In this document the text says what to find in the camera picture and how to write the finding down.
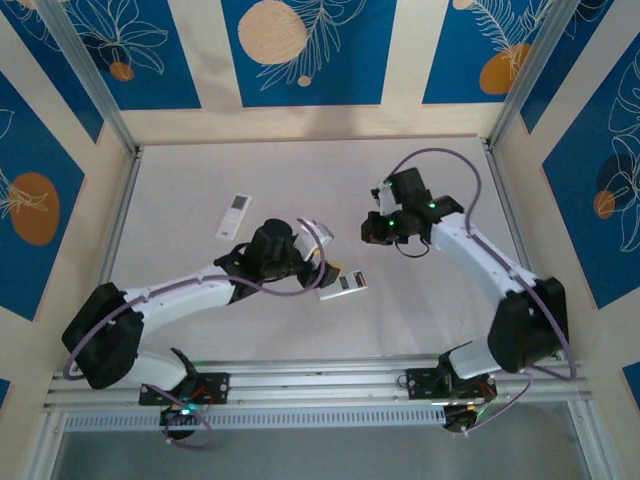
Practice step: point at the small red white remote control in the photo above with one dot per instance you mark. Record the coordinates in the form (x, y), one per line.
(330, 294)

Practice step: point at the long white remote control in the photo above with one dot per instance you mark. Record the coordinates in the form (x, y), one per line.
(232, 217)

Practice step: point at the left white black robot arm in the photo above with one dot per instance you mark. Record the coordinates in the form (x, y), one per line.
(180, 297)

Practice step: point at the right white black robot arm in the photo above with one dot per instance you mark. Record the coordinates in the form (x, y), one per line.
(465, 250)

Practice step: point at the right black controller board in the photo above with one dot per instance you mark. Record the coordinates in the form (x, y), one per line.
(462, 419)

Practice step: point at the black controller board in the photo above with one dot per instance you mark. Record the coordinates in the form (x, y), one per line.
(179, 416)
(462, 419)

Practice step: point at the left black controller board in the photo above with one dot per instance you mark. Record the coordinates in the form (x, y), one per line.
(179, 416)

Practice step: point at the right aluminium table side rail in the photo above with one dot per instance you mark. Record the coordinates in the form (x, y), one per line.
(493, 160)

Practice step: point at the aluminium table side rail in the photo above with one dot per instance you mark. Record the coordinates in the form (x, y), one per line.
(493, 160)
(112, 245)

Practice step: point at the aluminium cross rail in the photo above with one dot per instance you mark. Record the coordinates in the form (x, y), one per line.
(320, 382)

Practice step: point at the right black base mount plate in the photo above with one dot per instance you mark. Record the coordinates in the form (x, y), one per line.
(420, 382)

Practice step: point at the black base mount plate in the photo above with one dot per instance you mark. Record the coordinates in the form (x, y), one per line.
(220, 387)
(420, 382)

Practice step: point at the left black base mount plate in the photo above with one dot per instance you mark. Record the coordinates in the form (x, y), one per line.
(220, 387)

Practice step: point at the left aluminium table side rail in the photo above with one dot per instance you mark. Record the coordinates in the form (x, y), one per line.
(112, 245)

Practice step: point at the right aluminium corner post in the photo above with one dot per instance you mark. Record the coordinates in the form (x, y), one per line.
(530, 75)

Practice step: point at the aluminium corner post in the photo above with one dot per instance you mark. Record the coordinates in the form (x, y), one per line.
(530, 75)
(91, 75)

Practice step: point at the left aluminium corner post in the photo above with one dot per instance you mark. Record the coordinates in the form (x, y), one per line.
(91, 75)

